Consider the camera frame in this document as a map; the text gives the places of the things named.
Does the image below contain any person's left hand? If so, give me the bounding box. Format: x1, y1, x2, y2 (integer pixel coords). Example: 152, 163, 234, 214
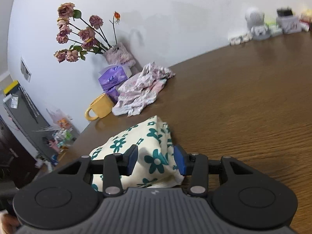
0, 213, 20, 234

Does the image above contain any black charger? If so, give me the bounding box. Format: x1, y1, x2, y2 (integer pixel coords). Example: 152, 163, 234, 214
276, 7, 293, 18

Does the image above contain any colourful packet rack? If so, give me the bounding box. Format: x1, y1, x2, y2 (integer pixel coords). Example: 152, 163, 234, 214
35, 105, 80, 167

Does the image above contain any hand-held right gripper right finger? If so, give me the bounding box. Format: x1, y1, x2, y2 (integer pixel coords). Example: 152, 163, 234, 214
173, 144, 254, 197

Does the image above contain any dried rose bouquet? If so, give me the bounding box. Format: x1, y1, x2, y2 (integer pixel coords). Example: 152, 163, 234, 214
53, 2, 121, 64

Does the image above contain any dark brown cabinet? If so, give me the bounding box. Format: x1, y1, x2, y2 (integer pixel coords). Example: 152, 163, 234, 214
0, 116, 37, 191

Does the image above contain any cream dress with teal flowers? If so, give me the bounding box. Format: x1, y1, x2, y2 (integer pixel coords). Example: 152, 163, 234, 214
88, 115, 185, 192

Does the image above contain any grey cabinet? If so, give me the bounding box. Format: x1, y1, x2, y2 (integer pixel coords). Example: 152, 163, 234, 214
2, 85, 59, 162

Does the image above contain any pink floral garment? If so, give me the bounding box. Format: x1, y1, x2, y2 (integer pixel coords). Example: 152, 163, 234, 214
112, 61, 176, 117

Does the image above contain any wall notice paper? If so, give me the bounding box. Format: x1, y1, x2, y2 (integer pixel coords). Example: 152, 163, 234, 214
19, 57, 32, 83

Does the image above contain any white astronaut figurine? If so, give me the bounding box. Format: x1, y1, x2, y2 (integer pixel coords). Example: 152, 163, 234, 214
244, 6, 270, 41

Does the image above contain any yellow mug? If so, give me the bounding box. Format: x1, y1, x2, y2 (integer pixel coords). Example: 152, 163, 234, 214
84, 93, 115, 122

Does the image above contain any purple tissue pack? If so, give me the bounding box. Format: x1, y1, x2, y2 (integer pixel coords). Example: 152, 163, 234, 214
98, 65, 132, 91
105, 85, 121, 104

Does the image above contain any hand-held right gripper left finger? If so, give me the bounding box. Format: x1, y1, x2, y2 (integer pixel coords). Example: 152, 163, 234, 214
58, 144, 139, 197

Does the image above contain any purple mottled vase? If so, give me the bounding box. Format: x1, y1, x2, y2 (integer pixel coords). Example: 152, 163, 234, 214
102, 42, 137, 67

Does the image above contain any green white packet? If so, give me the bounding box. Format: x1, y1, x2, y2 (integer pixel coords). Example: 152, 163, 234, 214
266, 20, 284, 37

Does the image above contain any yellow flat item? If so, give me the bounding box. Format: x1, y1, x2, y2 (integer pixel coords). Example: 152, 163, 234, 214
3, 80, 20, 95

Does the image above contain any white block row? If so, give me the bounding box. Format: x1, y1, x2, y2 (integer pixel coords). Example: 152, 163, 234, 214
228, 32, 254, 46

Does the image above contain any grey tin box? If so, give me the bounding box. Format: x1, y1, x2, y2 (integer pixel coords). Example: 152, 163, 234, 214
276, 15, 302, 34

